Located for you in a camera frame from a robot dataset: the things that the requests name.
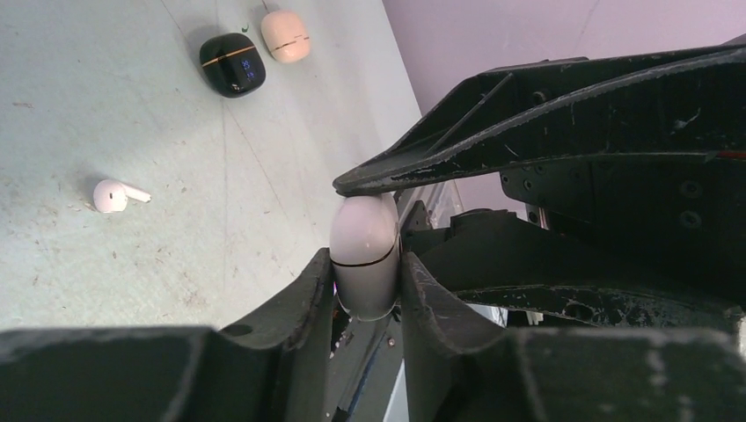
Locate white earbud charging case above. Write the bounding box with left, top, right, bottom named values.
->
left=329, top=193, right=400, bottom=322

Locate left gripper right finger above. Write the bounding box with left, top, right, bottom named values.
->
left=400, top=253, right=745, bottom=421

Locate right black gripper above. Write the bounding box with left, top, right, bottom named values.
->
left=333, top=45, right=745, bottom=326

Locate black earbud charging case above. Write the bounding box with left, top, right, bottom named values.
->
left=199, top=33, right=267, bottom=98

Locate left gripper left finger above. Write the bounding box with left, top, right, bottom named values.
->
left=1, top=248, right=333, bottom=421

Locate pink earbud charging case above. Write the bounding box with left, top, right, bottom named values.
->
left=260, top=10, right=311, bottom=64

